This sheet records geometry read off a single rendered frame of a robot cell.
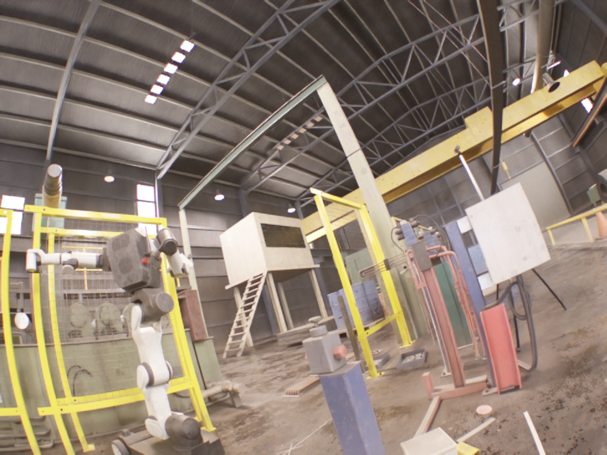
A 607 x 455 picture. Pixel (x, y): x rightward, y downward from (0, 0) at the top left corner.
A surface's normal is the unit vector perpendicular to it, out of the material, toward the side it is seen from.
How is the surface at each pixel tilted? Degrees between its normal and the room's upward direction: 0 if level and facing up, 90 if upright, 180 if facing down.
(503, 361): 90
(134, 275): 102
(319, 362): 90
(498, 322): 90
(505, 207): 90
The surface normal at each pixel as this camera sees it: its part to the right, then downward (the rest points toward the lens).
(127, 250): 0.13, -0.14
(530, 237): -0.61, -0.07
